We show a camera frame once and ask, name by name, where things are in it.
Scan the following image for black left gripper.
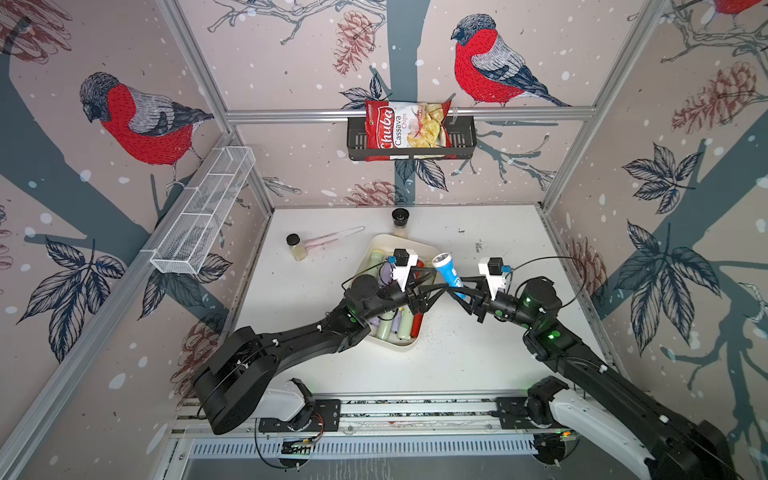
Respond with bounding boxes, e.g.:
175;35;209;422
360;267;447;324

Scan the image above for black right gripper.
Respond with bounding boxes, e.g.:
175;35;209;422
448;277;540;335

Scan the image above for red flashlight back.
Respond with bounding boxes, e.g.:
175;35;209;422
411;313;424;339

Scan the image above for purple flashlight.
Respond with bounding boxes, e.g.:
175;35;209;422
375;318;393;341
378;263;393;286
391;310;402;339

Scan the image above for blue flashlight back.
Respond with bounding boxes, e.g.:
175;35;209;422
432;252;464;287

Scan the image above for cream plastic storage tray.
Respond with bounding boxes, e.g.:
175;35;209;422
356;234;439;353

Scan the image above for green flashlight front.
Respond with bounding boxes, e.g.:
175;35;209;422
397;307;414;341

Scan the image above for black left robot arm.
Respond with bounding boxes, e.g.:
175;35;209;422
192;274;448;435

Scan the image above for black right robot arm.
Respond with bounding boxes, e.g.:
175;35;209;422
408;277;739;479

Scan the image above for large spice jar black lid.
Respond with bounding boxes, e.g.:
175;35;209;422
391;208;410;238

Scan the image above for small spice jar black lid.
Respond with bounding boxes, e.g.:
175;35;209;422
286;233;308;261

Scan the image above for red cassava chips bag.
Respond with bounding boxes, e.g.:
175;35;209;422
365;100;453;151

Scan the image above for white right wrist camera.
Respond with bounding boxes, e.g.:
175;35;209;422
478;257;512;300

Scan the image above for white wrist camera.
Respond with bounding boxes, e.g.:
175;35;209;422
388;248;418;292
478;257;512;300

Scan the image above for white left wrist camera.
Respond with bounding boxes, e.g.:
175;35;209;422
388;248;418;292

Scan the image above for pink handled metal tongs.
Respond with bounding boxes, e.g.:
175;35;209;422
304;226;365;250

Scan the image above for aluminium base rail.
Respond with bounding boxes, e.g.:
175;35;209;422
171;391;581;469

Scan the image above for black wall basket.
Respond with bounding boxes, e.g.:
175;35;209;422
347;117;477;162

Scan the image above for white wire mesh shelf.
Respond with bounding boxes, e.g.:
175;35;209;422
150;146;255;275

